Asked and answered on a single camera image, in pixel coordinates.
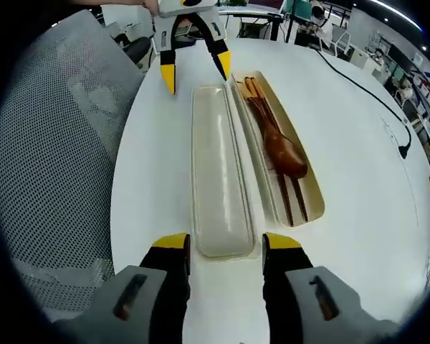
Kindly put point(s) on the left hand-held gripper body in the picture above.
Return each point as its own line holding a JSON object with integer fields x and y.
{"x": 172, "y": 8}

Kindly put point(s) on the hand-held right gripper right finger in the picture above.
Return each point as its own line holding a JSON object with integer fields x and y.
{"x": 344, "y": 319}

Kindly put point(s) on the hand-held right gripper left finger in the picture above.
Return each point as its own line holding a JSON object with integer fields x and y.
{"x": 104, "y": 315}

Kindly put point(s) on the wooden chopstick utensil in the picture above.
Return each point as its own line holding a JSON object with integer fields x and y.
{"x": 301, "y": 200}
{"x": 288, "y": 204}

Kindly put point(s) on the cream cutlery case base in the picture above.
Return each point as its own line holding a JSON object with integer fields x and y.
{"x": 315, "y": 193}

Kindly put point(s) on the wooden spoon utensil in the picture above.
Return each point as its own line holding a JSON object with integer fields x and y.
{"x": 283, "y": 154}

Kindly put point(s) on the cream cutlery case lid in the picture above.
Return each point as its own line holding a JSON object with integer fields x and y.
{"x": 218, "y": 172}

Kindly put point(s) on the person's left hand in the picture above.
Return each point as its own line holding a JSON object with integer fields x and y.
{"x": 151, "y": 7}

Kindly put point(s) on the white office chair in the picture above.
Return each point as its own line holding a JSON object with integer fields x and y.
{"x": 342, "y": 39}

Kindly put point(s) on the grey mesh office chair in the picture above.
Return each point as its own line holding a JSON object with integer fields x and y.
{"x": 57, "y": 161}

